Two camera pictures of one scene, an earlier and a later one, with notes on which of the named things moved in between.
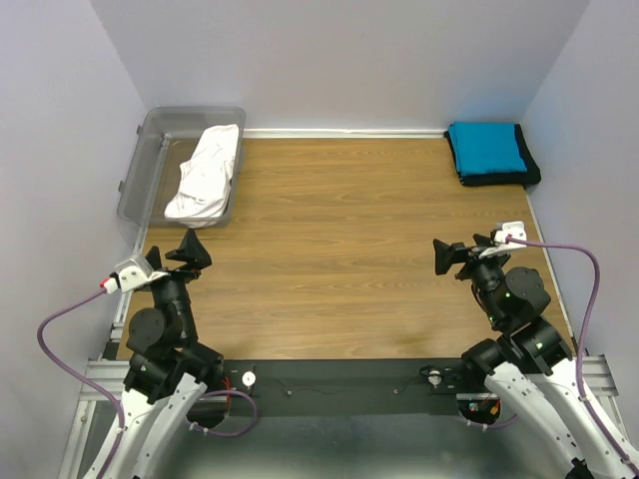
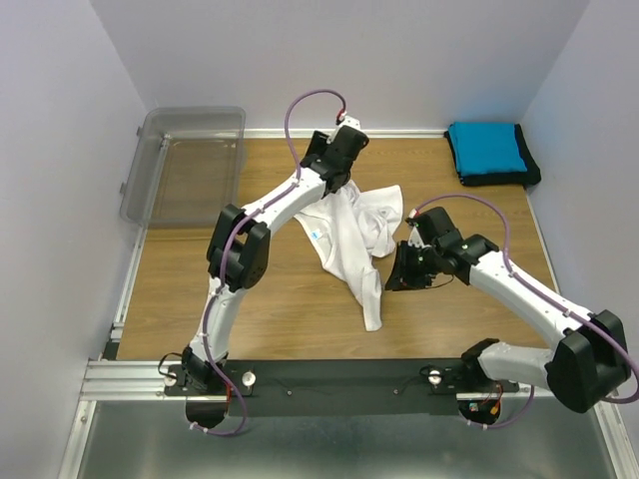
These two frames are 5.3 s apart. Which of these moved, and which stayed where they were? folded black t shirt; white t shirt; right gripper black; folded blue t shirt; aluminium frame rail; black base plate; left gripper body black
Moved: right gripper black; white t shirt; left gripper body black
Stayed: folded blue t shirt; aluminium frame rail; folded black t shirt; black base plate
